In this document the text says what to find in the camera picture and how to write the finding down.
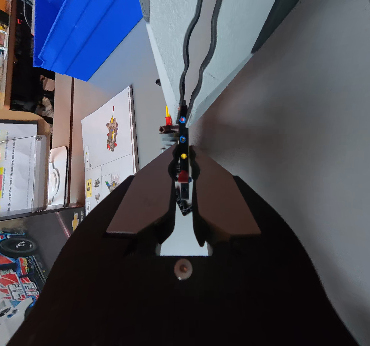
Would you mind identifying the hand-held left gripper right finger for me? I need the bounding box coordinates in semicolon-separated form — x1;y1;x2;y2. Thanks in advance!
190;146;262;247

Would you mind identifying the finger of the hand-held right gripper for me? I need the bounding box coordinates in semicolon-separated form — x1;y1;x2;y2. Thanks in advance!
145;0;208;117
186;0;287;129

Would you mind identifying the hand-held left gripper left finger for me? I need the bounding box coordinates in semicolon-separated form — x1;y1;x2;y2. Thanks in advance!
106;146;178;244

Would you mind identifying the black lego chassis assembly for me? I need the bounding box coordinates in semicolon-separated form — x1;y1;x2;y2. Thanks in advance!
158;100;200;217

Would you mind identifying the lego instruction booklet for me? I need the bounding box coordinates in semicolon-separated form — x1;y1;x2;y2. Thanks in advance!
80;84;140;218

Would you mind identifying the black lego set box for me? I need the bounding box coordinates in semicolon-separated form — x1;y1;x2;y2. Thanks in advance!
0;206;87;336

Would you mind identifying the blue plastic bin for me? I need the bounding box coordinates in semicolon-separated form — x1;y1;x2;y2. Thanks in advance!
33;0;144;82

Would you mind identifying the printed instruction sheet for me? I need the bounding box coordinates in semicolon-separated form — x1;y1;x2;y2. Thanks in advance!
0;123;39;218

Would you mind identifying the brown cardboard box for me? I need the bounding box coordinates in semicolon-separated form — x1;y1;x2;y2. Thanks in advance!
0;109;54;218

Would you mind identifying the wooden shelf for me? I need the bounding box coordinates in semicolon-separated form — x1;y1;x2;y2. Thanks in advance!
0;0;18;111

